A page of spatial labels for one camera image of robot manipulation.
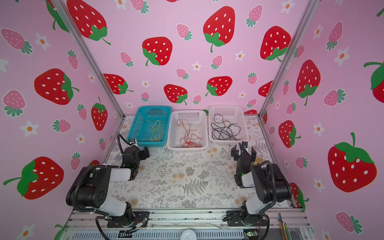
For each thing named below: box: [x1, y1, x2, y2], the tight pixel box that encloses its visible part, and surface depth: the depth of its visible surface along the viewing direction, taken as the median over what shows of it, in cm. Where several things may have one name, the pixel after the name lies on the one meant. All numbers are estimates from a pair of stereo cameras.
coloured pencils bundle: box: [278, 212, 292, 240], surface depth 71 cm
